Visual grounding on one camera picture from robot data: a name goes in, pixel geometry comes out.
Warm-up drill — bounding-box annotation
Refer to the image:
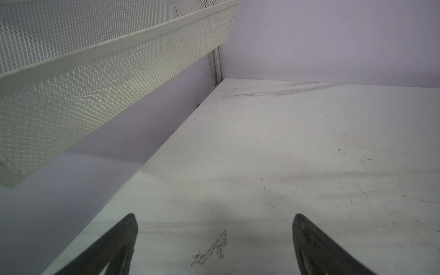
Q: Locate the white mesh wall basket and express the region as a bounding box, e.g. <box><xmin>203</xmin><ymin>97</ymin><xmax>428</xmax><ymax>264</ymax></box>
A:
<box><xmin>1</xmin><ymin>1</ymin><xmax>239</xmax><ymax>188</ymax></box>

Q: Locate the aluminium cage frame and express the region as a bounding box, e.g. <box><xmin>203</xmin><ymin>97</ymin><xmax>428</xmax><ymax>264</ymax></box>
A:
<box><xmin>207</xmin><ymin>47</ymin><xmax>224</xmax><ymax>89</ymax></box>

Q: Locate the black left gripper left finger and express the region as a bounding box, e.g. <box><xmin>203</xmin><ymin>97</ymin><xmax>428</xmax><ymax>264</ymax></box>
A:
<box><xmin>57</xmin><ymin>213</ymin><xmax>138</xmax><ymax>275</ymax></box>

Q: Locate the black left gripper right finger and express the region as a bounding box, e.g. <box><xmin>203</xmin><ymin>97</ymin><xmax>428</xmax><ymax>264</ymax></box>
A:
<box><xmin>292</xmin><ymin>213</ymin><xmax>375</xmax><ymax>275</ymax></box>

